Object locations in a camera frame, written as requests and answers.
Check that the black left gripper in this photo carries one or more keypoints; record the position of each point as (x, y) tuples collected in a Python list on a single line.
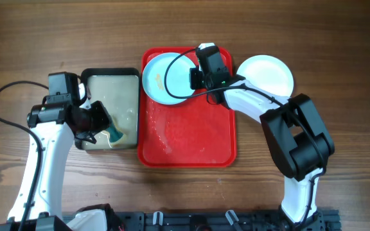
[(101, 117)]

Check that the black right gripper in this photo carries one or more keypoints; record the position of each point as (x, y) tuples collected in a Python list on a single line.
[(194, 78)]

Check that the light blue plate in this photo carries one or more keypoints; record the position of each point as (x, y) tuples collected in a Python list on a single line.
[(177, 78)]

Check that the yellow green sponge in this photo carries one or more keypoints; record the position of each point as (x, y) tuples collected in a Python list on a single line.
[(116, 136)]

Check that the white plate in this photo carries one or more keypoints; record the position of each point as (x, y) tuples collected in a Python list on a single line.
[(268, 73)]

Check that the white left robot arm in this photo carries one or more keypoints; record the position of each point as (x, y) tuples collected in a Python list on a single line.
[(63, 117)]

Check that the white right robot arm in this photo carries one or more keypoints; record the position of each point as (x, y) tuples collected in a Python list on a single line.
[(298, 140)]

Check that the red plastic tray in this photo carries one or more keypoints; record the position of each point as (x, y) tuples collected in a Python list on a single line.
[(191, 134)]

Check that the black water basin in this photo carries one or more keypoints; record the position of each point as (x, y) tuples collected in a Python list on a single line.
[(118, 90)]

